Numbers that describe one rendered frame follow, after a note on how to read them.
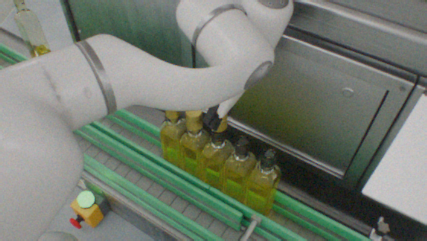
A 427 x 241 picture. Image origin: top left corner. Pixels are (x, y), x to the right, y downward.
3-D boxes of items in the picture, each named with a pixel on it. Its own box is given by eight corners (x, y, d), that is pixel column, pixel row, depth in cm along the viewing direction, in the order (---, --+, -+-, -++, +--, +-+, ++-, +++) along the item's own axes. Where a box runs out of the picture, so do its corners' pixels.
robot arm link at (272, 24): (218, 36, 40) (173, -17, 43) (200, 92, 49) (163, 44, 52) (309, 4, 47) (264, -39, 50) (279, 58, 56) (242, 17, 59)
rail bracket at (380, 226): (377, 236, 86) (399, 211, 76) (368, 260, 82) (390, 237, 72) (361, 228, 87) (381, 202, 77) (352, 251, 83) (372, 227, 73)
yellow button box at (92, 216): (110, 210, 104) (105, 198, 98) (92, 231, 100) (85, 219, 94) (93, 199, 106) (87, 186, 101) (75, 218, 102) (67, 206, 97)
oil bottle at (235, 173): (251, 200, 92) (259, 152, 76) (239, 218, 89) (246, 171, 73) (232, 190, 94) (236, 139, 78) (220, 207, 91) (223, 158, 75)
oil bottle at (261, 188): (271, 211, 90) (284, 163, 74) (261, 229, 87) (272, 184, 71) (251, 200, 92) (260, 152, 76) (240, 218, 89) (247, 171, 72)
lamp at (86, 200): (98, 199, 98) (96, 194, 96) (87, 212, 96) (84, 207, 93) (87, 191, 100) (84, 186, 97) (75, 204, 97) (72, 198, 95)
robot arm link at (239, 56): (79, 75, 44) (216, 22, 53) (130, 159, 40) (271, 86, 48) (68, 26, 37) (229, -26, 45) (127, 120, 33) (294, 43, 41)
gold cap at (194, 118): (197, 116, 79) (196, 102, 75) (206, 126, 77) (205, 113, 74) (183, 123, 78) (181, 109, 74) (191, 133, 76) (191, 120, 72)
